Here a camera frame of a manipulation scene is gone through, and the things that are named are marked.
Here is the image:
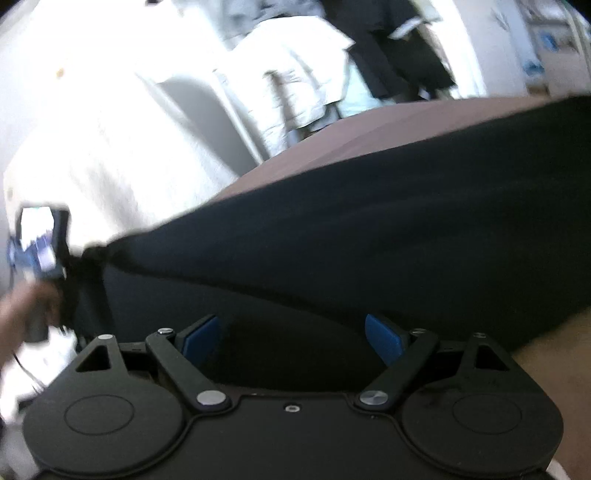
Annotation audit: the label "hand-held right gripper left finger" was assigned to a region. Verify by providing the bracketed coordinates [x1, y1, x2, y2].
[74, 314, 230, 413]

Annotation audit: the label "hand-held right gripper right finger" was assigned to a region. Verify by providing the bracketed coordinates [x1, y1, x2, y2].
[354, 313, 513, 412]

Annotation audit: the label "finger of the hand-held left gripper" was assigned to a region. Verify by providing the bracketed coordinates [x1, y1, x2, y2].
[59, 244, 114, 329]

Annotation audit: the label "black garment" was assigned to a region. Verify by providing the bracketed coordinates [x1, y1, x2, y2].
[76, 95, 591, 394]

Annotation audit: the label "dark hanging clothes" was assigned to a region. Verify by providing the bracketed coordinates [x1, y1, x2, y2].
[318, 0, 458, 100]

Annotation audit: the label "person's left hand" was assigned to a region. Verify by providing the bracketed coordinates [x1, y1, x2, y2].
[0, 281, 63, 367]

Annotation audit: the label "white wardrobe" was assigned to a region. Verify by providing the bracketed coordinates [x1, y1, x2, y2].
[0, 0, 269, 252]

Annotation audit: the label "pale blue cloth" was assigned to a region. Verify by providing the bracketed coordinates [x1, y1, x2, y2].
[333, 62, 380, 119]

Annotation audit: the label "white cloth pile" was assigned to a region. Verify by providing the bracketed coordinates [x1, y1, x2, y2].
[213, 19, 355, 160]

